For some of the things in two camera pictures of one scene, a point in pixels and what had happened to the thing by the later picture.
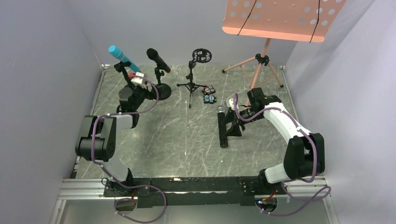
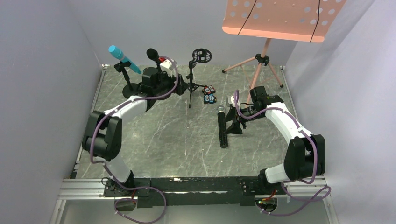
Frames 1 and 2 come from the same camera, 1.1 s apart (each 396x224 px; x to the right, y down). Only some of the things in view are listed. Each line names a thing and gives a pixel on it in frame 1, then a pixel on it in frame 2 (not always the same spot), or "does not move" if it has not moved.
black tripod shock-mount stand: x=201 y=55 does not move
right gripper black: x=222 y=129 does not move
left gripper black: x=128 y=76 -> x=170 y=81
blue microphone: x=117 y=52 does not move
